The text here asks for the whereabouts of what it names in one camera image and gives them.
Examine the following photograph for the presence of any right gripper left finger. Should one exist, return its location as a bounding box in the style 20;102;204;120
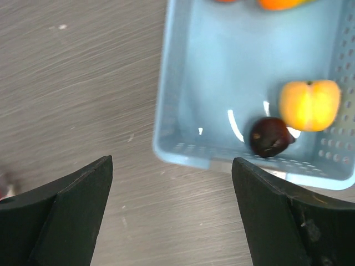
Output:
1;155;113;265

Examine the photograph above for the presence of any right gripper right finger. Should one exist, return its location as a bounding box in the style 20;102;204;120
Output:
231;157;354;265

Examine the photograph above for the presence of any orange green mango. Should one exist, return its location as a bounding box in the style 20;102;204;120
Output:
257;0;314;11

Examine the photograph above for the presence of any dark plum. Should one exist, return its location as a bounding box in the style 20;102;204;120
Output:
248;117;296;158

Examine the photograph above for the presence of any light blue plastic basket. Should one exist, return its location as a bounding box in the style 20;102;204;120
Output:
153;1;354;190

